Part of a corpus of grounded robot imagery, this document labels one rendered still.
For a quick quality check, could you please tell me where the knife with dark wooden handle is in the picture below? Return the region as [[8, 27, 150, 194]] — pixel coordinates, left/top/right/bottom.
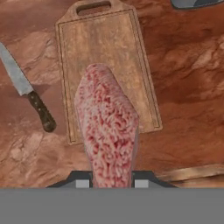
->
[[0, 42, 57, 133]]

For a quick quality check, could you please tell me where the light wooden board edge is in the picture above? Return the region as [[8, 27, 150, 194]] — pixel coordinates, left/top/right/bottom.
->
[[157, 164, 224, 189]]

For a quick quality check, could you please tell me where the pink marbled raw steak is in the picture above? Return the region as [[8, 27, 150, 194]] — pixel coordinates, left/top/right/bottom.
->
[[73, 63, 140, 189]]

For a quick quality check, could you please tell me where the grey metal object with dark rim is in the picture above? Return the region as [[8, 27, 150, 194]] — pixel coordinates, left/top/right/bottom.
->
[[170, 0, 224, 11]]

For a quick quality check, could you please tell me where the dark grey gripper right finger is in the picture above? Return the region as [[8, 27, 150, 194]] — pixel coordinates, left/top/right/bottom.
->
[[131, 171, 178, 189]]

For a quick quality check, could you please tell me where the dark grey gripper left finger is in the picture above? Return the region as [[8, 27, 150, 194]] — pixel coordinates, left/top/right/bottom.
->
[[46, 171, 94, 189]]

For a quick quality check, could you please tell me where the wooden cutting board with handle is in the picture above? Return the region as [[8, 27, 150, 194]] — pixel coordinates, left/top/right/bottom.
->
[[54, 0, 164, 146]]

